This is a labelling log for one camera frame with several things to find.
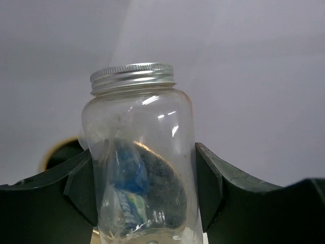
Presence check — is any crushed clear bottle white cap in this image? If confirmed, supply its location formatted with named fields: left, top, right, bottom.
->
left=81, top=63, right=203, bottom=243

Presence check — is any dark blue gold-rimmed bin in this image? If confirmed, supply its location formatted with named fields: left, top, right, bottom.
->
left=38, top=136, right=84, bottom=172

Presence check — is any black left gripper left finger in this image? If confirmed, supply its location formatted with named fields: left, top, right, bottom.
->
left=1, top=150, right=98, bottom=243

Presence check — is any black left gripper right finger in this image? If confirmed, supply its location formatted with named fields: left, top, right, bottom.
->
left=196, top=143, right=324, bottom=243

